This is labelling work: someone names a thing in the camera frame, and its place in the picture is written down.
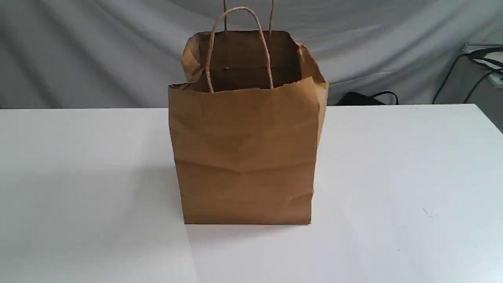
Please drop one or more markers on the grey backdrop cloth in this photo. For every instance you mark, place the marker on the grey backdrop cloth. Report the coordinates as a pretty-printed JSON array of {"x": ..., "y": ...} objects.
[{"x": 125, "y": 53}]

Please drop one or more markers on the brown paper bag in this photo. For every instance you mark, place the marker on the brown paper bag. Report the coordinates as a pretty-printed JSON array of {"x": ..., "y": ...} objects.
[{"x": 246, "y": 125}]

